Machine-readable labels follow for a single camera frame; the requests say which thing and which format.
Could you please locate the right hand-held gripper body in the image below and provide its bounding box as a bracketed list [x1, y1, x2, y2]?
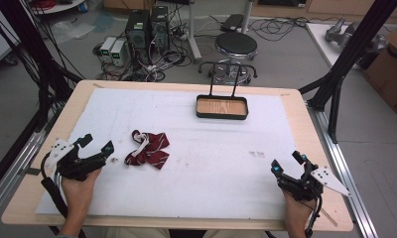
[275, 163, 352, 202]

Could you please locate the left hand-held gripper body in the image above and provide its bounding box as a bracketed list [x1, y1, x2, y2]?
[44, 138, 107, 181]

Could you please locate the dark red striped bow tie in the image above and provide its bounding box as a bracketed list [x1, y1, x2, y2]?
[123, 129, 172, 171]

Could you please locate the black rack with wooden tray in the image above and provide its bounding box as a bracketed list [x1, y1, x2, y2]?
[195, 61, 250, 121]

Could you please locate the person's right hand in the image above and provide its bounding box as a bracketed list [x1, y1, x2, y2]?
[282, 190, 317, 230]

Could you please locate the person's left hand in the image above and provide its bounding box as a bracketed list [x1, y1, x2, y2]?
[61, 167, 103, 214]

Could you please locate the white foam mat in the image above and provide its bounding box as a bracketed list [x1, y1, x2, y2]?
[35, 86, 308, 221]

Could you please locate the white power supply unit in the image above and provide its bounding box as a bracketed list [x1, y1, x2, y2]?
[109, 39, 128, 67]
[99, 36, 118, 62]

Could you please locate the black computer tower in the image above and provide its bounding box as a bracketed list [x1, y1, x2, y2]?
[124, 9, 152, 64]
[149, 5, 171, 54]

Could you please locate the white board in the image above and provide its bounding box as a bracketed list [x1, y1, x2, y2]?
[305, 22, 364, 70]

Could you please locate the brown cardboard box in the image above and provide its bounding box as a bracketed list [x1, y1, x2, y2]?
[362, 22, 397, 116]

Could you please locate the black round stool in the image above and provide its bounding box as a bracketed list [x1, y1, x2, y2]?
[198, 31, 258, 86]

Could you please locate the white round table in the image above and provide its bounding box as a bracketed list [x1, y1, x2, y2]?
[30, 0, 87, 16]

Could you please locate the grey desk leg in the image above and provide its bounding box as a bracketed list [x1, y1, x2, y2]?
[186, 0, 203, 64]

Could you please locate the black flat device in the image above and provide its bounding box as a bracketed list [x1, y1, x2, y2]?
[219, 13, 246, 34]

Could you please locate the grey metal pole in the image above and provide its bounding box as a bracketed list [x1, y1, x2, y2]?
[240, 0, 255, 35]

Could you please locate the right hand-held gripper cable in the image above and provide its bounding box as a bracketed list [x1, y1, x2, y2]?
[304, 195, 324, 238]

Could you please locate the hand-held gripper cable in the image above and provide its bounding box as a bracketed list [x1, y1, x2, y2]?
[304, 195, 324, 238]
[40, 152, 69, 220]

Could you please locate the left hand-held gripper cable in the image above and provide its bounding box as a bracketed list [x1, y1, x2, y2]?
[40, 152, 69, 220]

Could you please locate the aluminium rail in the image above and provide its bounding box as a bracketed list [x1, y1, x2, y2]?
[306, 101, 381, 238]
[0, 130, 47, 224]

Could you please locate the tangle of floor cables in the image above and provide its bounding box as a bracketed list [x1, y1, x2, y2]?
[92, 31, 193, 83]

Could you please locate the black metal frame post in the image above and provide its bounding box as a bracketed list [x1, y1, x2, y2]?
[298, 0, 397, 145]
[0, 0, 85, 133]

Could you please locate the black floor cable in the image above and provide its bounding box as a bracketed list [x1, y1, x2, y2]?
[247, 16, 339, 43]

